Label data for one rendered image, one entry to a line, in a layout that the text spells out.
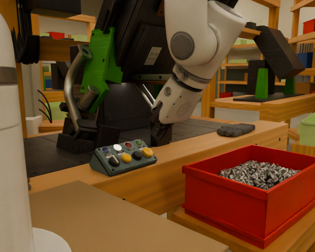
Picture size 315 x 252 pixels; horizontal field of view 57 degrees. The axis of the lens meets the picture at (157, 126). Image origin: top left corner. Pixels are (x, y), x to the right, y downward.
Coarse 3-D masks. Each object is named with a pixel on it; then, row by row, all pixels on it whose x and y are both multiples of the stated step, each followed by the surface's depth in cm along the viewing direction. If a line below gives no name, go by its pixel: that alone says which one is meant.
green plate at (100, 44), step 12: (96, 36) 93; (108, 36) 88; (96, 48) 92; (108, 48) 88; (96, 60) 91; (108, 60) 88; (84, 72) 95; (96, 72) 90; (108, 72) 91; (120, 72) 94; (84, 84) 94; (96, 84) 90
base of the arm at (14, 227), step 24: (0, 96) 23; (0, 120) 23; (0, 144) 23; (0, 168) 23; (24, 168) 27; (0, 192) 23; (24, 192) 26; (0, 216) 23; (24, 216) 26; (0, 240) 23; (24, 240) 26; (48, 240) 33
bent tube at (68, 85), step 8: (80, 48) 92; (88, 48) 95; (80, 56) 92; (88, 56) 92; (72, 64) 95; (80, 64) 94; (72, 72) 96; (64, 80) 97; (72, 80) 97; (64, 88) 96; (72, 88) 97; (64, 96) 95; (72, 96) 95; (72, 104) 92; (72, 112) 90; (72, 120) 89
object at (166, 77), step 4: (132, 76) 97; (136, 76) 96; (140, 76) 94; (144, 76) 93; (148, 76) 92; (152, 76) 90; (156, 76) 89; (160, 76) 88; (164, 76) 87; (168, 76) 86; (128, 80) 99; (132, 80) 97; (136, 80) 96; (140, 80) 95; (144, 80) 93; (148, 80) 92; (152, 80) 91; (156, 80) 90; (160, 80) 89; (164, 80) 87
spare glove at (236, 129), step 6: (222, 126) 117; (228, 126) 116; (234, 126) 115; (240, 126) 115; (246, 126) 115; (252, 126) 117; (222, 132) 109; (228, 132) 107; (234, 132) 106; (240, 132) 109; (246, 132) 113
